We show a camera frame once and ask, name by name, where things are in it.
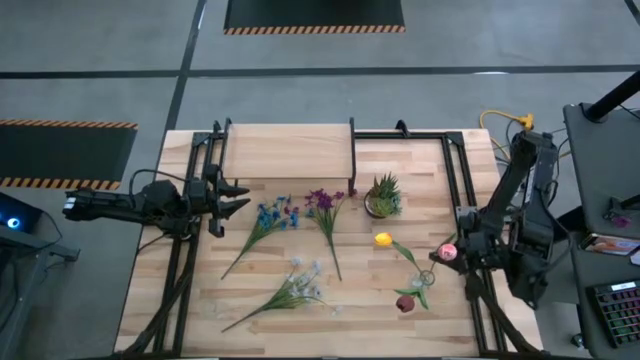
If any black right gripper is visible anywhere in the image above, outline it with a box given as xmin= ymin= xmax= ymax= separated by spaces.
xmin=428 ymin=226 xmax=502 ymax=276

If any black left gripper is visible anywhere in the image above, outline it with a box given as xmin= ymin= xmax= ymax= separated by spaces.
xmin=184 ymin=174 xmax=252 ymax=222

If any pink artificial tulip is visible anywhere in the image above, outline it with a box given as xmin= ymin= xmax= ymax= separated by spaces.
xmin=424 ymin=232 xmax=459 ymax=281

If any clear glass vase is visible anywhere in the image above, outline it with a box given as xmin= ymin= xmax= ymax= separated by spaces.
xmin=414 ymin=268 xmax=437 ymax=290
xmin=198 ymin=298 xmax=225 ymax=322

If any blue artificial flower bunch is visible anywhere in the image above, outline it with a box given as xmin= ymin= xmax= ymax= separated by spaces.
xmin=220 ymin=194 xmax=301 ymax=281

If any red artificial tulip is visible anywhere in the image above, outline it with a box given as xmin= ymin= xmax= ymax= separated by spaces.
xmin=393 ymin=285 xmax=430 ymax=314

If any yellow artificial tulip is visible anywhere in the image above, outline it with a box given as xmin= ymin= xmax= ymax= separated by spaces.
xmin=373 ymin=231 xmax=426 ymax=275

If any purple artificial flower bunch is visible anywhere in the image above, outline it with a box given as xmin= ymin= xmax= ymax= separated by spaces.
xmin=304 ymin=188 xmax=347 ymax=282

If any white artificial flower bunch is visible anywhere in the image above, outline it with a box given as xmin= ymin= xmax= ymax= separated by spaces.
xmin=221 ymin=256 xmax=344 ymax=334

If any succulent in black pot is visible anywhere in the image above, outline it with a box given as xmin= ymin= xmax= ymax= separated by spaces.
xmin=363 ymin=172 xmax=404 ymax=220

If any smartphone with lit screen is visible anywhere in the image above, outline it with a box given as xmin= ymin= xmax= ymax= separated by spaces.
xmin=579 ymin=233 xmax=640 ymax=257

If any black keyboard with coloured keys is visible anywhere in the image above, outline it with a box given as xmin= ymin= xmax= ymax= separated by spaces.
xmin=592 ymin=279 xmax=640 ymax=350

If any grey side desk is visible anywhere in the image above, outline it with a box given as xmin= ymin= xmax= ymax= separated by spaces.
xmin=563 ymin=102 xmax=640 ymax=360

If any black hazard-striped floor mat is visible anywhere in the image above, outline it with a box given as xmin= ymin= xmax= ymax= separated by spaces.
xmin=223 ymin=0 xmax=407 ymax=36
xmin=0 ymin=118 xmax=139 ymax=191

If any black computer with blue light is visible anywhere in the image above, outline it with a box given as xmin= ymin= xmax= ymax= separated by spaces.
xmin=0 ymin=192 xmax=44 ymax=234

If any grey equipment stand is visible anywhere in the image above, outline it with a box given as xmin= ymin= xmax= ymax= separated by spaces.
xmin=0 ymin=232 xmax=81 ymax=360

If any black pole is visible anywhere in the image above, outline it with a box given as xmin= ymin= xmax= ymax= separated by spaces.
xmin=584 ymin=69 xmax=640 ymax=124

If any wooden shelf with black frame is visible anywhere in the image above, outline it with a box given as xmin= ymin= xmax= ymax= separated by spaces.
xmin=219 ymin=117 xmax=359 ymax=197

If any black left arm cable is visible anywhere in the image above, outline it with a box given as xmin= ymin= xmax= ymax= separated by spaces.
xmin=128 ymin=168 xmax=189 ymax=199

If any black aluminium table frame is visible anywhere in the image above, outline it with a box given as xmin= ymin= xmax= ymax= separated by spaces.
xmin=119 ymin=119 xmax=541 ymax=359

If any yellow extension cable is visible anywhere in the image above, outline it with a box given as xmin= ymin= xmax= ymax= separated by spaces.
xmin=478 ymin=109 xmax=535 ymax=161

